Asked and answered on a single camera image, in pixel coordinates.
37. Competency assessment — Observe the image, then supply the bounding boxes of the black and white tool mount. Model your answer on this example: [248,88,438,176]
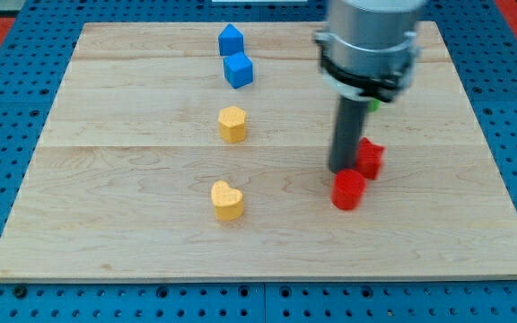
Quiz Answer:
[314,30,418,102]

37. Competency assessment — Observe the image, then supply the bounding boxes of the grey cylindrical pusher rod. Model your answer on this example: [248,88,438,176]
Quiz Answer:
[329,97,368,173]

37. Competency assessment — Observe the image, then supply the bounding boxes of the red star block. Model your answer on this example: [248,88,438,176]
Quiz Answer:
[355,137,386,180]

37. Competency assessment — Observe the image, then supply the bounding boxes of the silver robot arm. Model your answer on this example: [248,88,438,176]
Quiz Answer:
[314,0,427,173]

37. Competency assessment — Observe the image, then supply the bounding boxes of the green block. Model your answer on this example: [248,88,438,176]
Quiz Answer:
[368,100,381,112]

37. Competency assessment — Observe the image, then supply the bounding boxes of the red cylinder block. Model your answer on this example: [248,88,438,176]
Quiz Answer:
[331,169,366,211]

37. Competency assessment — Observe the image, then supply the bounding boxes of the yellow hexagon block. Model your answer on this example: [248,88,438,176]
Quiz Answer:
[218,106,247,144]

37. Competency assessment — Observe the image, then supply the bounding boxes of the blue cube block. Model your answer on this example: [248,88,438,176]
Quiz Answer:
[223,52,254,89]

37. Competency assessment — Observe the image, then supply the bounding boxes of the blue pentagon block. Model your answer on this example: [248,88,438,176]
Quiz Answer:
[218,23,244,56]

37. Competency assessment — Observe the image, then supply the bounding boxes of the yellow heart block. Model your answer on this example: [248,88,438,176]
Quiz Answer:
[211,180,244,222]

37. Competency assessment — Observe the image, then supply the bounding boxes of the wooden board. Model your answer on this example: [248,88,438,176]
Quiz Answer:
[0,22,517,284]

